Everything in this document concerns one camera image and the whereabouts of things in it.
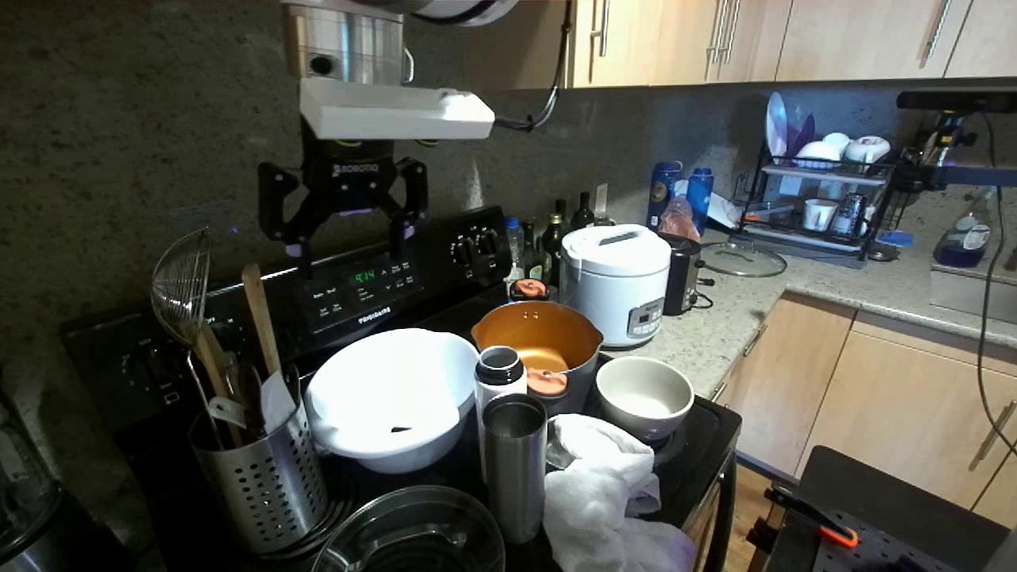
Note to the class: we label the upper wooden cabinet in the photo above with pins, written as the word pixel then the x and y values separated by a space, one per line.
pixel 677 35

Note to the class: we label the clear water bottle blue cap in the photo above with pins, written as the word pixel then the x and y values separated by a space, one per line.
pixel 517 248

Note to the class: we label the glass pot lid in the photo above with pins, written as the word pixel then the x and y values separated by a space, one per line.
pixel 745 257

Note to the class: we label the lower wooden cabinet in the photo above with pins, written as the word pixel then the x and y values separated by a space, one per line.
pixel 847 392

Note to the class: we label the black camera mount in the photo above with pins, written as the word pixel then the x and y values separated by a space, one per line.
pixel 955 98

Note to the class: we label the clear glass bowl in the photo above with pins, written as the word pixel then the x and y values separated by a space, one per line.
pixel 413 535

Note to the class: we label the bluish plate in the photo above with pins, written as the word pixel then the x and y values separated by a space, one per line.
pixel 777 126

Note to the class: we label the perforated steel utensil holder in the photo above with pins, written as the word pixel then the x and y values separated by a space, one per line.
pixel 266 488

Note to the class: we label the white dish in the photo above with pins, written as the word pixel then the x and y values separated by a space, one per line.
pixel 824 151
pixel 869 151

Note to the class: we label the blue canister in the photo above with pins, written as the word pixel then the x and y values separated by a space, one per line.
pixel 666 192

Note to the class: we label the dark glass bottle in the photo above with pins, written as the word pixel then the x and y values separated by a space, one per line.
pixel 552 242
pixel 583 212

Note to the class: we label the white rice cooker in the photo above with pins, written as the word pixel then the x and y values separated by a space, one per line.
pixel 615 281

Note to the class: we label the orange black clamp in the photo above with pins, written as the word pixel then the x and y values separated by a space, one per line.
pixel 814 518

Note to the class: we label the white cloth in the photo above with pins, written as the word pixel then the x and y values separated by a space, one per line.
pixel 591 488

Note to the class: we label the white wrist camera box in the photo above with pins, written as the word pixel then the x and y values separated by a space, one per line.
pixel 392 112

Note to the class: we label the white spatula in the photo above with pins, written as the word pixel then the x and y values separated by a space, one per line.
pixel 277 400

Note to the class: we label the black work table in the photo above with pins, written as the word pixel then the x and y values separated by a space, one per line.
pixel 899 509

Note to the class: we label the large white bowl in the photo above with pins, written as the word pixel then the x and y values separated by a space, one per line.
pixel 392 392

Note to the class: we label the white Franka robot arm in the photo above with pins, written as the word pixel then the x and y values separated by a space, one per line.
pixel 350 42

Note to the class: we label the small white ceramic bowl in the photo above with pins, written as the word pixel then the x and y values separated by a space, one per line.
pixel 642 398

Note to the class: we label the black electric stove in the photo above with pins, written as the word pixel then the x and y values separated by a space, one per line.
pixel 425 270

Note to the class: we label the stainless steel tumbler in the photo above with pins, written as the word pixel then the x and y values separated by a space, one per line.
pixel 517 464

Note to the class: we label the black dish rack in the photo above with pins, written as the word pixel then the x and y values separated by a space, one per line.
pixel 814 183

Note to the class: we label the wooden cabinet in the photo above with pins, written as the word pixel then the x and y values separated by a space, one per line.
pixel 677 35
pixel 847 392

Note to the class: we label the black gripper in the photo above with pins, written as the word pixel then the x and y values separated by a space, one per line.
pixel 350 178

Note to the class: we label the black pieces in bowl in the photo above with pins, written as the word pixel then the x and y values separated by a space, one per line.
pixel 403 429

